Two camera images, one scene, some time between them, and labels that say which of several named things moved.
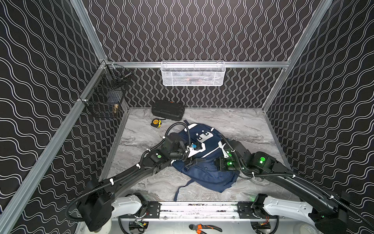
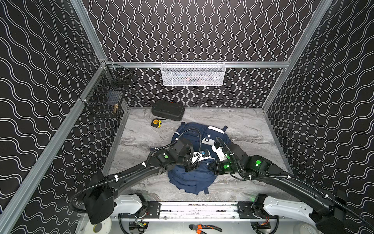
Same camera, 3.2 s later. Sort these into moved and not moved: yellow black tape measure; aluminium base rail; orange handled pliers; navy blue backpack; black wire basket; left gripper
Moved: left gripper; navy blue backpack
Not moved: yellow black tape measure; orange handled pliers; aluminium base rail; black wire basket
